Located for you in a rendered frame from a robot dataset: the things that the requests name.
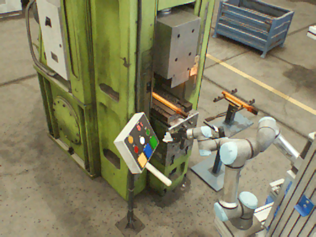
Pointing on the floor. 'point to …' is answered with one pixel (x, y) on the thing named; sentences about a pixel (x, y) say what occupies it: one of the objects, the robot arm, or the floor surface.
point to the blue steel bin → (253, 23)
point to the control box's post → (131, 195)
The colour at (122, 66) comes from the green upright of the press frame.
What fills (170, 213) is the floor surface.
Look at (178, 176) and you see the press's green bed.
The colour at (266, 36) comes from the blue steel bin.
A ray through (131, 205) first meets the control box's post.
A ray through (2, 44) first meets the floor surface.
